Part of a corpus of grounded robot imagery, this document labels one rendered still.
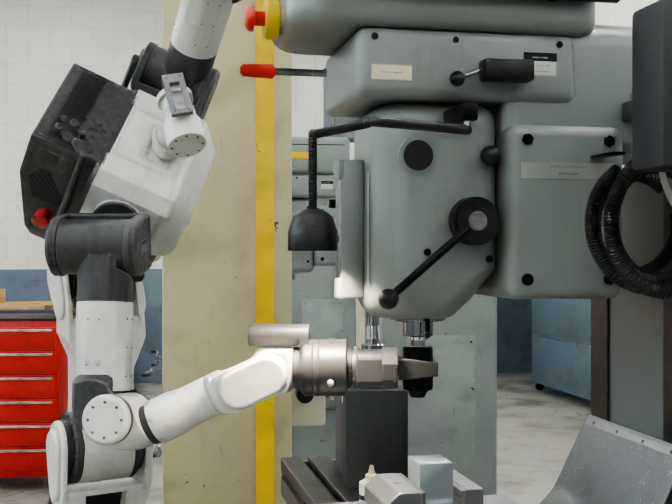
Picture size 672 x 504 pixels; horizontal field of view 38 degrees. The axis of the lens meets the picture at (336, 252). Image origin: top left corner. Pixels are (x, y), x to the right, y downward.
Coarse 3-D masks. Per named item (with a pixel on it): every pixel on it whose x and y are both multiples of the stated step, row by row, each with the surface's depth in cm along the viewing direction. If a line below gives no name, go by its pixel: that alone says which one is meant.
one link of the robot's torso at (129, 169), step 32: (64, 96) 169; (96, 96) 172; (128, 96) 175; (64, 128) 165; (96, 128) 168; (128, 128) 171; (32, 160) 166; (64, 160) 164; (96, 160) 164; (128, 160) 167; (160, 160) 170; (192, 160) 173; (32, 192) 172; (64, 192) 170; (96, 192) 164; (128, 192) 164; (160, 192) 166; (192, 192) 172; (32, 224) 178; (160, 224) 167; (160, 256) 185
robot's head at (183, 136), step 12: (180, 96) 166; (192, 96) 168; (168, 108) 165; (168, 120) 163; (180, 120) 162; (192, 120) 163; (156, 132) 169; (168, 132) 162; (180, 132) 161; (192, 132) 161; (156, 144) 168; (168, 144) 162; (180, 144) 163; (192, 144) 164; (204, 144) 165; (180, 156) 165
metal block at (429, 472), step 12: (408, 456) 148; (420, 456) 147; (432, 456) 147; (408, 468) 147; (420, 468) 142; (432, 468) 142; (444, 468) 143; (420, 480) 142; (432, 480) 142; (444, 480) 143; (432, 492) 142; (444, 492) 143
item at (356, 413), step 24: (336, 408) 205; (360, 408) 185; (384, 408) 186; (336, 432) 205; (360, 432) 185; (384, 432) 186; (336, 456) 205; (360, 456) 185; (384, 456) 186; (360, 480) 185
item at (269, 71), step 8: (248, 64) 156; (256, 64) 156; (264, 64) 156; (272, 64) 156; (240, 72) 155; (248, 72) 155; (256, 72) 155; (264, 72) 156; (272, 72) 156; (280, 72) 157; (288, 72) 157; (296, 72) 157; (304, 72) 157; (312, 72) 158; (320, 72) 158
